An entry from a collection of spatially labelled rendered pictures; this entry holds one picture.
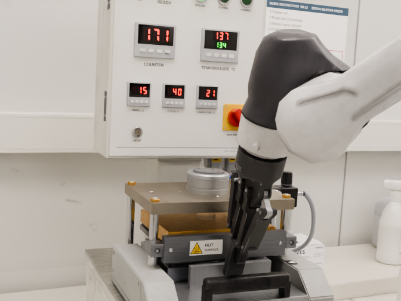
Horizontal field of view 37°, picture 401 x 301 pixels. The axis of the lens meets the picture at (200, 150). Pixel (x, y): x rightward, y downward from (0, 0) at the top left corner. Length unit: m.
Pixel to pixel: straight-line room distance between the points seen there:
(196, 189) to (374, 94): 0.46
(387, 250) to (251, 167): 1.05
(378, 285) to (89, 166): 0.85
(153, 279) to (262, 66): 0.38
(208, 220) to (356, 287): 0.69
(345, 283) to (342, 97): 1.01
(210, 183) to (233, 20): 0.36
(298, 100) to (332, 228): 1.31
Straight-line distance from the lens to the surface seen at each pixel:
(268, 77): 0.81
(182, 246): 1.00
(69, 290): 1.62
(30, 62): 1.54
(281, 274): 0.99
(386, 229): 1.85
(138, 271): 0.99
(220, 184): 1.07
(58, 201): 1.59
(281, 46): 0.80
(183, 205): 0.99
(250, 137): 0.85
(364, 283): 1.70
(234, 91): 1.24
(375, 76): 0.70
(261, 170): 0.87
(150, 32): 1.17
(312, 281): 1.05
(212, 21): 1.22
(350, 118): 0.71
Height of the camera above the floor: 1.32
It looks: 7 degrees down
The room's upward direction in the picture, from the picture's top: 3 degrees clockwise
